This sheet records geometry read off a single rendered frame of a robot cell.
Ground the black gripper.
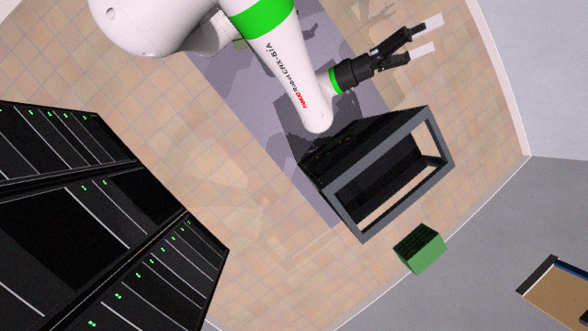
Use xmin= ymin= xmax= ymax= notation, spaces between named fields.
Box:
xmin=351 ymin=13 xmax=445 ymax=83

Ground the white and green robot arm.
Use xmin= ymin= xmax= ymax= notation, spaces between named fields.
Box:
xmin=87 ymin=0 xmax=359 ymax=133

